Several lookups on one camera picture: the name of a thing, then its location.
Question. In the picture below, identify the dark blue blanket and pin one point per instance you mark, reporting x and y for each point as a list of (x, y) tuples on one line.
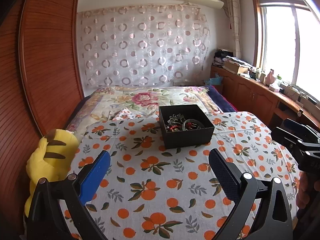
[(220, 100)]

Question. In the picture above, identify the patterned window drape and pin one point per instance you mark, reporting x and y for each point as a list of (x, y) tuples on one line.
[(233, 17)]

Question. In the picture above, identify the blue plastic bag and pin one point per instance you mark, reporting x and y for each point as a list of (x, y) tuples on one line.
[(213, 80)]

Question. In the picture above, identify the floral quilt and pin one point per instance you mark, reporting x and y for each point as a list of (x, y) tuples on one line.
[(145, 97)]

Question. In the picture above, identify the pile of papers and books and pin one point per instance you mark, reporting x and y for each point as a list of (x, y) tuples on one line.
[(235, 63)]

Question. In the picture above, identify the white circle-patterned curtain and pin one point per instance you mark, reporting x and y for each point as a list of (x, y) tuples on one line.
[(140, 42)]

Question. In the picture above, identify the grey bangle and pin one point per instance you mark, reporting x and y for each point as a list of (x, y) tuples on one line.
[(198, 123)]

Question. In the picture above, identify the yellow plush toy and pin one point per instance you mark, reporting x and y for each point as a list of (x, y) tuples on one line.
[(50, 155)]

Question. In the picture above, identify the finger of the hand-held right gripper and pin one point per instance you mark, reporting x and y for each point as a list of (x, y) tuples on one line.
[(292, 124), (282, 135)]

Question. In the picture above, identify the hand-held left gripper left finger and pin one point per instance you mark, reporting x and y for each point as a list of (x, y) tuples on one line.
[(92, 177)]

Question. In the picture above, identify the black cardboard box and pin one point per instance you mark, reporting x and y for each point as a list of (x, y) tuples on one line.
[(187, 137)]

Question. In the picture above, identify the brown wooden cabinet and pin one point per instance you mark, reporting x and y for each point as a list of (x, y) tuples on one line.
[(250, 92)]

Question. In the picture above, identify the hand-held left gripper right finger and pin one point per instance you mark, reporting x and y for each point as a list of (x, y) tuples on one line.
[(225, 177)]

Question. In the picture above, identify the orange-print bed sheet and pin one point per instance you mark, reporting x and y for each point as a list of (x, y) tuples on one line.
[(162, 180)]

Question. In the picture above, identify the person's right hand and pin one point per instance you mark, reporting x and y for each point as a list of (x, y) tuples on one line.
[(303, 190)]

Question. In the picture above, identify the window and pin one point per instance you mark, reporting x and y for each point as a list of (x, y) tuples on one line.
[(280, 42)]

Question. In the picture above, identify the jewellery pieces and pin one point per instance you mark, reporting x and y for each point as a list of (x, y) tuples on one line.
[(172, 129)]

